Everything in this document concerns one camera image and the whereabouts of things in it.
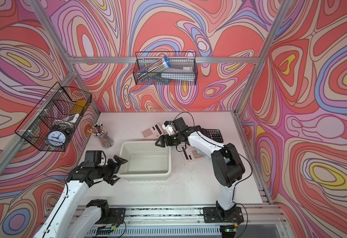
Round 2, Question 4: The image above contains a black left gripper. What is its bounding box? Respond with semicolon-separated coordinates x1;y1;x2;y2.
94;154;127;184

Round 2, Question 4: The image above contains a pink calculator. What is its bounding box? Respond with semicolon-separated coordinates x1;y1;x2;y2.
141;124;164;140
178;143;206;162

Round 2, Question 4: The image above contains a white plastic storage box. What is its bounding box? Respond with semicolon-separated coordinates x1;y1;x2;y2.
117;141;171;181

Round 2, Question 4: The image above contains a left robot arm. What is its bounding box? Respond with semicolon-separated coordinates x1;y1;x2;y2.
33;151;128;238

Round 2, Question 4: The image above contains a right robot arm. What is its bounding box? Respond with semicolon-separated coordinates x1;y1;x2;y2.
155;126;246;211

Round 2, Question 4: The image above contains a black calculator right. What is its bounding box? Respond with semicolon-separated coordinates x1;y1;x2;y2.
203;129;224;143

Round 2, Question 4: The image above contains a clear pencil cup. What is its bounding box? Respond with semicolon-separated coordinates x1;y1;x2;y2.
88;123;114;149

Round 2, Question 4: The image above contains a black alarm clock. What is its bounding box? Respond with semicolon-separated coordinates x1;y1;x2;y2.
46;125;72;147

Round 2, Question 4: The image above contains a white notebook in basket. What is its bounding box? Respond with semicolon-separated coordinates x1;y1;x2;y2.
161;68;196;81

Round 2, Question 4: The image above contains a pencil bundle in basket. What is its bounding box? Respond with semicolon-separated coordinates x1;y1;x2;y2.
134;56;171;83

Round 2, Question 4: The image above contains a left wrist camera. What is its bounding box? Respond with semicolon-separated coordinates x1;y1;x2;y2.
83;150;106;168

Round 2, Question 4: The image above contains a black wire basket back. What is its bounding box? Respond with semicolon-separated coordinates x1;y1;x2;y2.
133;51;198;85

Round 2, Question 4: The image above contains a black wire basket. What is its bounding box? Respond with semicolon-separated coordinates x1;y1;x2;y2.
15;82;92;152
133;51;198;85

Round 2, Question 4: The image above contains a black wire basket left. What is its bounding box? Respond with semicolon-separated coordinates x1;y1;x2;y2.
15;82;92;152

